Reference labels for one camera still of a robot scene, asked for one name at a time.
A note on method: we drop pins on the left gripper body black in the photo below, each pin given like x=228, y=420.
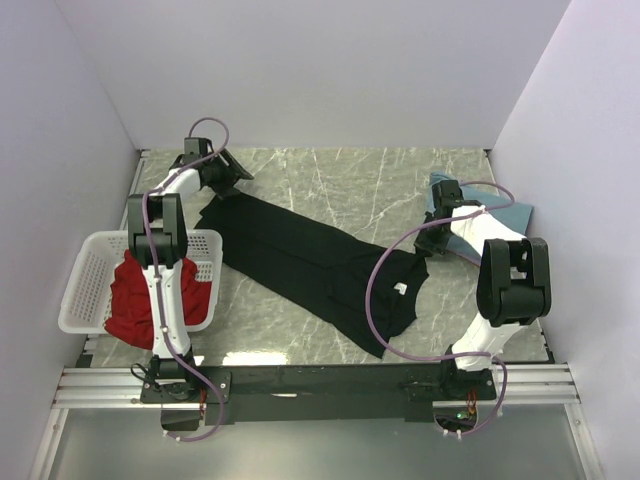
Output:
x=222, y=178

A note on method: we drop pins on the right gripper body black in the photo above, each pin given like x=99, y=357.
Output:
x=432, y=239

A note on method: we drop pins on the black t shirt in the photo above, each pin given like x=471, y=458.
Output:
x=320, y=268

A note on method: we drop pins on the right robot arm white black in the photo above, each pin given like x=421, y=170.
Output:
x=514, y=287

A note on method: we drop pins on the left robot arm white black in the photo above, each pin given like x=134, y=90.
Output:
x=158, y=241

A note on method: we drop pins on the folded blue t shirt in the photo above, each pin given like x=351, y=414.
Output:
x=516, y=217

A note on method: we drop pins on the red t shirt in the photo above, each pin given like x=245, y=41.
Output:
x=131, y=315

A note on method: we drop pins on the white plastic laundry basket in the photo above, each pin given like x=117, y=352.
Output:
x=86, y=303

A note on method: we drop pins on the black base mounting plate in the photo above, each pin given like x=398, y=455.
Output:
x=334, y=392

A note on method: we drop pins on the aluminium rail frame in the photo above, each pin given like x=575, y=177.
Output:
x=112, y=388

